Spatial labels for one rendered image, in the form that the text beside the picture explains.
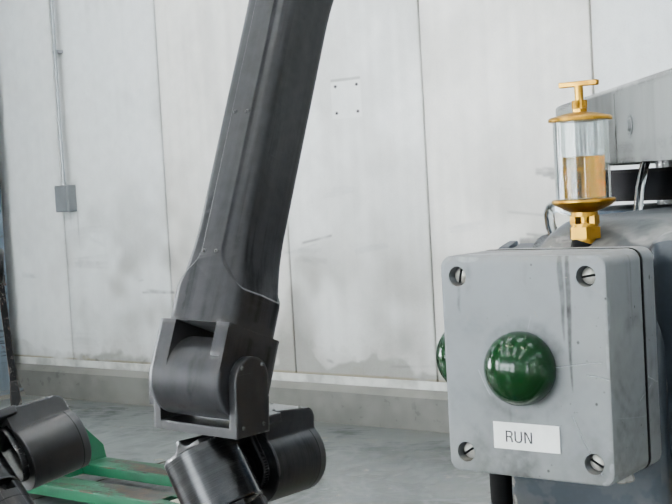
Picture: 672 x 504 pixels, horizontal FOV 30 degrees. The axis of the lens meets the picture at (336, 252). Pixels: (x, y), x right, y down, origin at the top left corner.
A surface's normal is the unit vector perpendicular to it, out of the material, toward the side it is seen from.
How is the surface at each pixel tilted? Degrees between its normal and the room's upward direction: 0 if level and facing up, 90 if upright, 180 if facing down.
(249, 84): 69
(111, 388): 90
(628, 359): 90
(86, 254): 90
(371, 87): 90
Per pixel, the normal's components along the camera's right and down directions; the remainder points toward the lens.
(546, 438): -0.61, 0.07
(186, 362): -0.55, -0.39
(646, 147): -1.00, 0.06
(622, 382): 0.79, -0.01
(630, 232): -0.29, -0.89
